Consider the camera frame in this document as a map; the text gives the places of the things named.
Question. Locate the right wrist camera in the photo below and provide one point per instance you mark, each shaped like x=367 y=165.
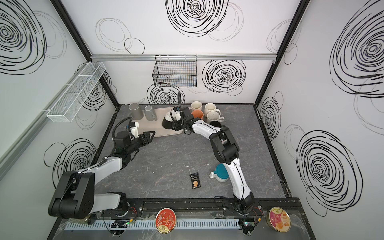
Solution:
x=176 y=115

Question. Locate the black wire basket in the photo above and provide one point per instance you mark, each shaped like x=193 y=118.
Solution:
x=176 y=70

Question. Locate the large white mug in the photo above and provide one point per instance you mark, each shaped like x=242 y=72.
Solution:
x=210 y=107

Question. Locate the teal lidded white mug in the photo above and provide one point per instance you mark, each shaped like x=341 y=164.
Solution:
x=220 y=174

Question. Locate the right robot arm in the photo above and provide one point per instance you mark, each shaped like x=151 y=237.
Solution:
x=225 y=149

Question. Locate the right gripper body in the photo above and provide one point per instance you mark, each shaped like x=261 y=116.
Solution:
x=181 y=112

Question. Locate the black mug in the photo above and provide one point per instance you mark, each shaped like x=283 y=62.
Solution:
x=216 y=124

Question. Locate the cream and orange mug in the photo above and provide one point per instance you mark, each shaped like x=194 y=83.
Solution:
x=198 y=114

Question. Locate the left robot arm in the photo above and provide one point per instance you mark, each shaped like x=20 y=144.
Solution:
x=75 y=196

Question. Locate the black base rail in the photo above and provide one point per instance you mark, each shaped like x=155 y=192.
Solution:
x=222 y=205

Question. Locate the pink yellow round tin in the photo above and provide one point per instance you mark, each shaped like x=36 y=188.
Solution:
x=279 y=220

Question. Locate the white mesh wall shelf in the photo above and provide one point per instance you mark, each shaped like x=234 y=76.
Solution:
x=83 y=92

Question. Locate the red round tin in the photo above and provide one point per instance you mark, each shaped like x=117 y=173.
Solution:
x=166 y=220

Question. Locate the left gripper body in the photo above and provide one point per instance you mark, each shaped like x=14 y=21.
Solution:
x=143 y=138

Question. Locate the black snack packet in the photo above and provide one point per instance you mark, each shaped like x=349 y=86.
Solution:
x=195 y=181

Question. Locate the beige serving tray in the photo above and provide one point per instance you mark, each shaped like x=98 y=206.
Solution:
x=147 y=126

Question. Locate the white slotted cable duct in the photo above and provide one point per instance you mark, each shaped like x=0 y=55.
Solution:
x=183 y=224

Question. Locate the light grey mug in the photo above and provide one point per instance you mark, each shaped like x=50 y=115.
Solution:
x=150 y=113

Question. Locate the cream speckled mug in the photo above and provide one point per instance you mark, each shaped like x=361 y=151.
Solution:
x=214 y=116

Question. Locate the tall dark grey mug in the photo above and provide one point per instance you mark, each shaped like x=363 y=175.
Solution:
x=136 y=111

